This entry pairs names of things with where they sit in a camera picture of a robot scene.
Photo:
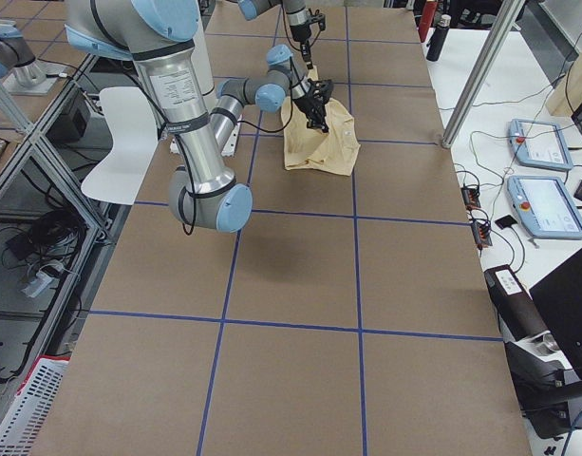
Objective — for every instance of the teach pendant tablet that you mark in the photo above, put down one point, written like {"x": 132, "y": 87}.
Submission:
{"x": 544, "y": 207}
{"x": 539, "y": 144}

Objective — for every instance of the black water bottle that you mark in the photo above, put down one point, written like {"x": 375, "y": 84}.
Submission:
{"x": 438, "y": 37}

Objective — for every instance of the beige long-sleeve printed shirt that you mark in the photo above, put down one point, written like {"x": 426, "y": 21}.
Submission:
{"x": 334, "y": 152}

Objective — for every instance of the near teach pendant tablet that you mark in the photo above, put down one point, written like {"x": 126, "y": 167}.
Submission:
{"x": 544, "y": 207}

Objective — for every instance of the white camera mast pedestal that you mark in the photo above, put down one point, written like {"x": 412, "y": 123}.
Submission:
{"x": 214, "y": 85}

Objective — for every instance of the white plastic chair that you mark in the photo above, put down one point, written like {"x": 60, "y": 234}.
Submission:
{"x": 118, "y": 177}

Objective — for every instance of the far teach pendant tablet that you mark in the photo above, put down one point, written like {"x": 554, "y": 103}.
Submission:
{"x": 539, "y": 144}

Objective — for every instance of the red cylinder bottle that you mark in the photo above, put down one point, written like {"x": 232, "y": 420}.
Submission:
{"x": 428, "y": 13}

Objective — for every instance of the aluminium frame post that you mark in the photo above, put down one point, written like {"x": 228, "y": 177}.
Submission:
{"x": 496, "y": 37}

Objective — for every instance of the white perforated plastic basket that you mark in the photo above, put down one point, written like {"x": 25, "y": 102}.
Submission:
{"x": 31, "y": 405}

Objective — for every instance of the black monitor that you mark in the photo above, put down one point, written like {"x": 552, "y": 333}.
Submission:
{"x": 558, "y": 299}

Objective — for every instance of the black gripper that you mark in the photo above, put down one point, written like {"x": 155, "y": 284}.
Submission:
{"x": 300, "y": 34}
{"x": 308, "y": 102}

